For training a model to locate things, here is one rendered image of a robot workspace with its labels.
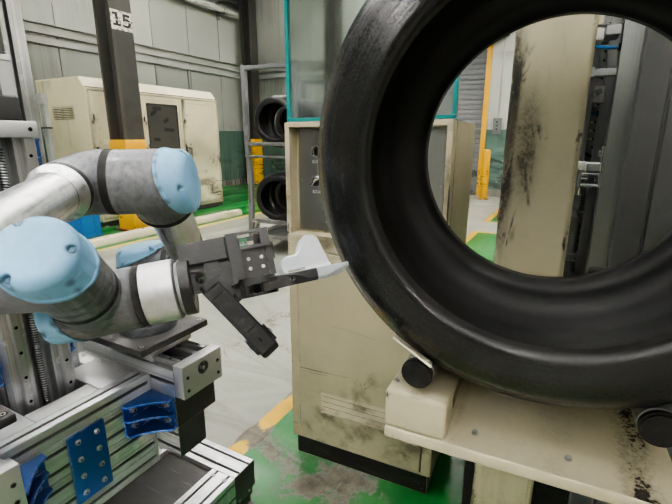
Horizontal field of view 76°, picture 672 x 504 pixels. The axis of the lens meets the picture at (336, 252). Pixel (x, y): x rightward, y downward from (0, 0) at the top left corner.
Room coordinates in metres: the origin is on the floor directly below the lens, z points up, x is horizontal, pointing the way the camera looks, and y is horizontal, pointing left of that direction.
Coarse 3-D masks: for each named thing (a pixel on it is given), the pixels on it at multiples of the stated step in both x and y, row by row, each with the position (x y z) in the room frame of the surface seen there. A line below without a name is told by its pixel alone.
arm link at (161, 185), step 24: (120, 168) 0.73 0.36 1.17; (144, 168) 0.74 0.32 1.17; (168, 168) 0.75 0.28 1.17; (192, 168) 0.82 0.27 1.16; (120, 192) 0.73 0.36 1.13; (144, 192) 0.73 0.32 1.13; (168, 192) 0.74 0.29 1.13; (192, 192) 0.79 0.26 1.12; (144, 216) 0.78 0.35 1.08; (168, 216) 0.79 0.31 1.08; (192, 216) 0.90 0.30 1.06; (168, 240) 0.89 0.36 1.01; (192, 240) 0.93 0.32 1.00
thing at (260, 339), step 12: (216, 288) 0.50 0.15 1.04; (216, 300) 0.49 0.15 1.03; (228, 300) 0.50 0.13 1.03; (228, 312) 0.49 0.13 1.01; (240, 312) 0.49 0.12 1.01; (240, 324) 0.49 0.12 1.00; (252, 324) 0.49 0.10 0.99; (264, 324) 0.51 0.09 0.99; (252, 336) 0.49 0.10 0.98; (264, 336) 0.49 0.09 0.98; (252, 348) 0.49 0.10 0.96; (264, 348) 0.49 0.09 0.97; (276, 348) 0.50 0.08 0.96
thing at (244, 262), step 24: (216, 240) 0.52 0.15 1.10; (240, 240) 0.52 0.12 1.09; (264, 240) 0.51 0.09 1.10; (192, 264) 0.50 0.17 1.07; (216, 264) 0.51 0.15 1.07; (240, 264) 0.50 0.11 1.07; (264, 264) 0.51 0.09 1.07; (192, 288) 0.49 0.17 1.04; (240, 288) 0.49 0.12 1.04; (192, 312) 0.49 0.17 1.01
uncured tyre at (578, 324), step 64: (384, 0) 0.52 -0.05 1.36; (448, 0) 0.51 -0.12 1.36; (512, 0) 0.73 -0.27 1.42; (576, 0) 0.70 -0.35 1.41; (640, 0) 0.66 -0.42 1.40; (384, 64) 0.51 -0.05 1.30; (448, 64) 0.77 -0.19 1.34; (320, 128) 0.59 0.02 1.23; (384, 128) 0.78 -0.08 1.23; (320, 192) 0.60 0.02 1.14; (384, 192) 0.78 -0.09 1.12; (384, 256) 0.51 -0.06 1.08; (448, 256) 0.76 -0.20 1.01; (640, 256) 0.65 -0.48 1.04; (384, 320) 0.55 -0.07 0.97; (448, 320) 0.48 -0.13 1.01; (512, 320) 0.68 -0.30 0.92; (576, 320) 0.65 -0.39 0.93; (640, 320) 0.60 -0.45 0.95; (512, 384) 0.45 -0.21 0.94; (576, 384) 0.42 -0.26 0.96; (640, 384) 0.40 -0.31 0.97
